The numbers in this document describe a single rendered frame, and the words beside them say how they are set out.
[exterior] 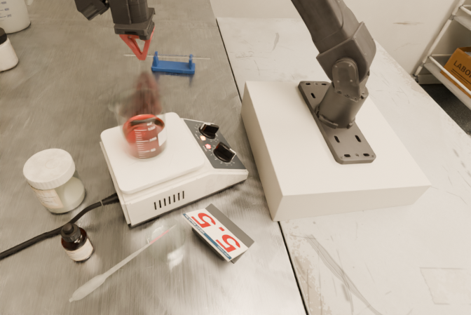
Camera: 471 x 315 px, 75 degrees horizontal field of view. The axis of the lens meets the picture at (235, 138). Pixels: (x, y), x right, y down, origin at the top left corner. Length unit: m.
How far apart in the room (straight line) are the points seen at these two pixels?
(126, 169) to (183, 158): 0.08
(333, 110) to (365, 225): 0.19
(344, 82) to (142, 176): 0.31
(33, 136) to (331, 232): 0.53
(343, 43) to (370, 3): 1.76
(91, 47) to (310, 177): 0.62
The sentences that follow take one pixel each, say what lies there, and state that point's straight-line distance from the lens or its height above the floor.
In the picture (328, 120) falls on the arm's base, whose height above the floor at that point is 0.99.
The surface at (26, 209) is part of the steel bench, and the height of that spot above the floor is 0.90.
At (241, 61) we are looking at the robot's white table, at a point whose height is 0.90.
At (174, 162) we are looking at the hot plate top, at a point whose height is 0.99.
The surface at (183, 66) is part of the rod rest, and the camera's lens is 0.75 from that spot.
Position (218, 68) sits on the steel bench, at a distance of 0.77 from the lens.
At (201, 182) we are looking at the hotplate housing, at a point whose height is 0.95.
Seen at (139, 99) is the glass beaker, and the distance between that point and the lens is 0.43.
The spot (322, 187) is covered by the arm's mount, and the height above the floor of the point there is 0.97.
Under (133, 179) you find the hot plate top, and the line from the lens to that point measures 0.42.
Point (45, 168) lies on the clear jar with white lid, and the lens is 0.48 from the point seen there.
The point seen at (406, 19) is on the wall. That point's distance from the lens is 2.45.
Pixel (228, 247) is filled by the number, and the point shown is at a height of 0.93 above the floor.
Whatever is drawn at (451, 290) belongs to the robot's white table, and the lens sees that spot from 0.57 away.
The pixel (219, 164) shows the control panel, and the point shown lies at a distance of 0.47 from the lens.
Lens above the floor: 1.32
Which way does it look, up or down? 46 degrees down
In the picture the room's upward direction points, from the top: 8 degrees clockwise
